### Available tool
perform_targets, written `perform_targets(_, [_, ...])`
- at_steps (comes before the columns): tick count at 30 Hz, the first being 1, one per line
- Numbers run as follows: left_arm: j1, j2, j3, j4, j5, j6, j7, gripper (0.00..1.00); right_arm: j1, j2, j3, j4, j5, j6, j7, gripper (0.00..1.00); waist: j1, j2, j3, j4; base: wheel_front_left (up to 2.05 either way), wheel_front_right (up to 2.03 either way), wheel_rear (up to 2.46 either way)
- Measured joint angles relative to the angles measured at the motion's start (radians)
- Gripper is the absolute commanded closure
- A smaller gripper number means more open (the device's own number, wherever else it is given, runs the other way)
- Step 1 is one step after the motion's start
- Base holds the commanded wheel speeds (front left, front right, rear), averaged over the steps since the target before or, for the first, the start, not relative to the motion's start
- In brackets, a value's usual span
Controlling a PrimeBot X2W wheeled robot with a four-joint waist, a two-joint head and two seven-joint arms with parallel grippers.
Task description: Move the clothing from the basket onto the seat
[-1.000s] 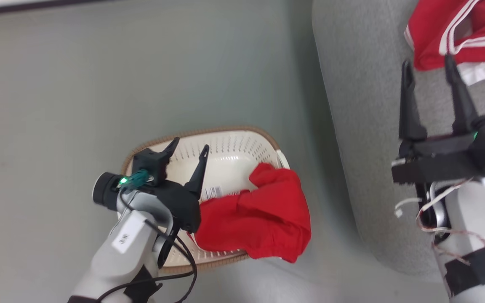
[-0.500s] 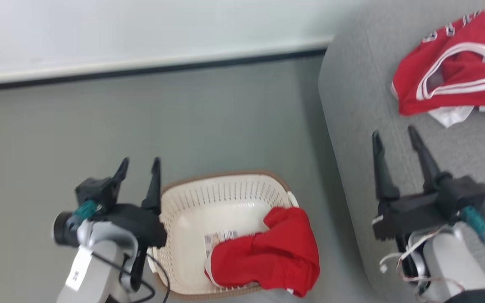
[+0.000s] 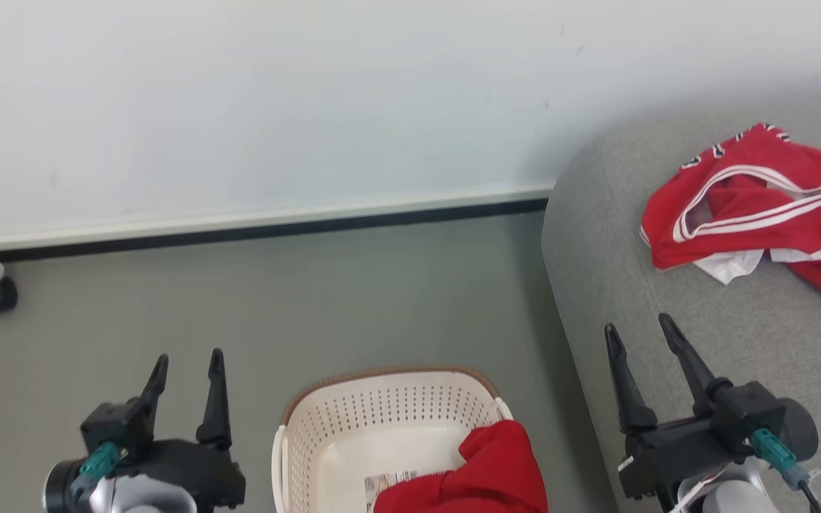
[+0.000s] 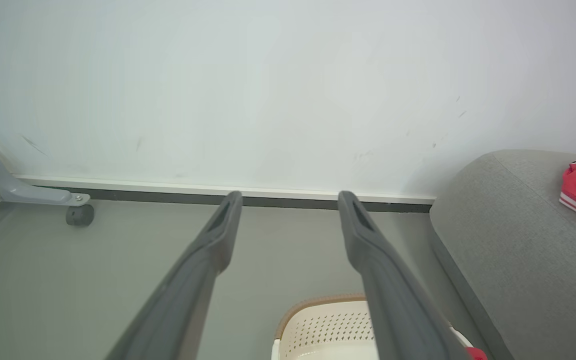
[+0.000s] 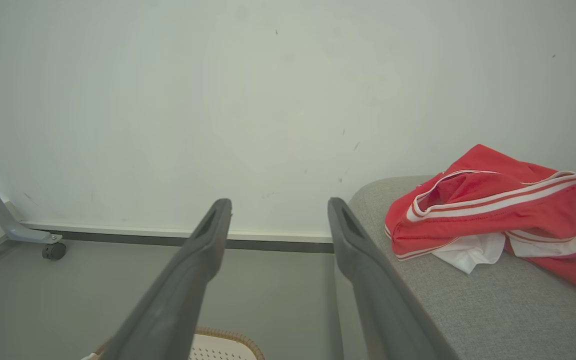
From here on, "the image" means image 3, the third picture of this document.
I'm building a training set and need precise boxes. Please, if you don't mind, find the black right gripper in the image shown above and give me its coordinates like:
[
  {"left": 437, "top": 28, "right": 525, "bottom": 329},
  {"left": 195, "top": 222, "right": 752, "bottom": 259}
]
[{"left": 604, "top": 313, "right": 820, "bottom": 504}]

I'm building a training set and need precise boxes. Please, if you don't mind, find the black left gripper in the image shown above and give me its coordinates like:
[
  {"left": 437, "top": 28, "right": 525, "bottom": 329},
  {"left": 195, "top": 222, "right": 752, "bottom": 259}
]
[{"left": 43, "top": 348, "right": 247, "bottom": 513}]

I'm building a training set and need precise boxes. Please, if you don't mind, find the red jersey with white stripes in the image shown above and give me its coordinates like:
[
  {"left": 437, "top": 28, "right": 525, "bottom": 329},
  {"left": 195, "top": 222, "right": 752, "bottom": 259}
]
[{"left": 639, "top": 122, "right": 821, "bottom": 309}]

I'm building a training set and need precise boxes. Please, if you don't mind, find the grey fabric sofa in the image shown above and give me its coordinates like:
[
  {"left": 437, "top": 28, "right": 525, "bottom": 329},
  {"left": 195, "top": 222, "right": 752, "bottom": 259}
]
[{"left": 540, "top": 91, "right": 821, "bottom": 513}]

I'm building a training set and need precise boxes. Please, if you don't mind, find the white and black skirting strip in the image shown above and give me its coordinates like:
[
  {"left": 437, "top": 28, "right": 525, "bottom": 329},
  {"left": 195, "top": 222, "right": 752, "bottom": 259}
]
[{"left": 0, "top": 186, "right": 552, "bottom": 264}]

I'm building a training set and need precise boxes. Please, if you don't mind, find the cream perforated laundry basket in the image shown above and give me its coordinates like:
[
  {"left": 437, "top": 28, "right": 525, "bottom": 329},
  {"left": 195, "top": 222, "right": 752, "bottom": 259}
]
[{"left": 271, "top": 366, "right": 516, "bottom": 513}]

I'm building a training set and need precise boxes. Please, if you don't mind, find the plain red garment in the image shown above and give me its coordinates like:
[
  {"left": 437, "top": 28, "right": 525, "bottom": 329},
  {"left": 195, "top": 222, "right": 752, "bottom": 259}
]
[{"left": 373, "top": 419, "right": 549, "bottom": 513}]

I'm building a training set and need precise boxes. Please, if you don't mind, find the printed paper label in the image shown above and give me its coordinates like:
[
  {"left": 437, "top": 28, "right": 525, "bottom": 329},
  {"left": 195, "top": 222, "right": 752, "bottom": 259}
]
[{"left": 363, "top": 470, "right": 420, "bottom": 513}]

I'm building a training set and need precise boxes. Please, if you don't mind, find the teal plug left gripper cable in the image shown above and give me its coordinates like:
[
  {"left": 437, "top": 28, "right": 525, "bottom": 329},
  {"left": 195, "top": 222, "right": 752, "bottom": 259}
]
[{"left": 72, "top": 441, "right": 125, "bottom": 499}]

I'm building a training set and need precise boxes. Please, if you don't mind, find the teal plug gripper cable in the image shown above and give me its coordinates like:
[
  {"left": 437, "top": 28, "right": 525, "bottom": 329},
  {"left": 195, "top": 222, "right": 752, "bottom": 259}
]
[
  {"left": 750, "top": 427, "right": 821, "bottom": 513},
  {"left": 72, "top": 441, "right": 125, "bottom": 499}
]

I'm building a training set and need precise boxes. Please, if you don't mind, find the teal plug right gripper cable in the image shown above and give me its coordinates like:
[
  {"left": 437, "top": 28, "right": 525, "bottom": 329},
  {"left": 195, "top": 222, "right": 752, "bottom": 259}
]
[{"left": 750, "top": 427, "right": 821, "bottom": 513}]

